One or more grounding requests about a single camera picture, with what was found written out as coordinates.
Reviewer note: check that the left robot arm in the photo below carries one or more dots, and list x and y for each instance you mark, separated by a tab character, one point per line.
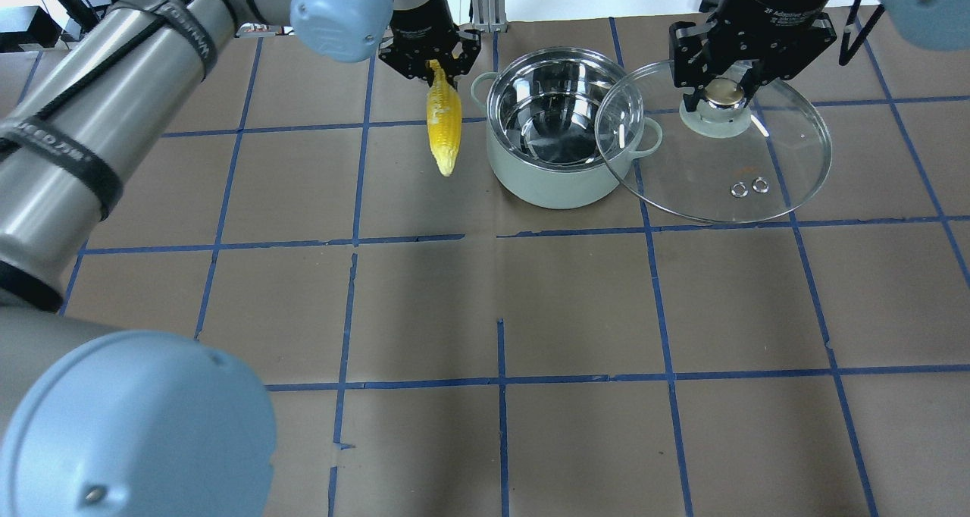
102	420

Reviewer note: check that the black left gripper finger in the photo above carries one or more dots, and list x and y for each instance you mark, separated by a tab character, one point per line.
421	70
450	70

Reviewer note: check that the yellow corn cob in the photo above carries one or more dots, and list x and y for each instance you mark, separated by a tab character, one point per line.
444	118

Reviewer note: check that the pale green cooking pot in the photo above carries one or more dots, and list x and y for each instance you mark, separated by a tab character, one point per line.
563	127

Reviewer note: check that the glass pot lid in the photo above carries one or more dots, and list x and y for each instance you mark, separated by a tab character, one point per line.
729	161

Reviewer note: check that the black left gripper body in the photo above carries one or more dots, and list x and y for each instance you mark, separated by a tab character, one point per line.
425	10

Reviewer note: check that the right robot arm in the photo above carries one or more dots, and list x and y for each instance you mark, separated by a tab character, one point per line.
929	24

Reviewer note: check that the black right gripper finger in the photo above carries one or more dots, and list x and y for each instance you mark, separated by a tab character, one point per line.
758	75
696	81

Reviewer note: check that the aluminium frame post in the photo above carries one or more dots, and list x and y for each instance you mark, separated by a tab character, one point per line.
488	16

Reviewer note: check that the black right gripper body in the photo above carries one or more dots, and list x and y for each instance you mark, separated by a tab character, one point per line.
780	1

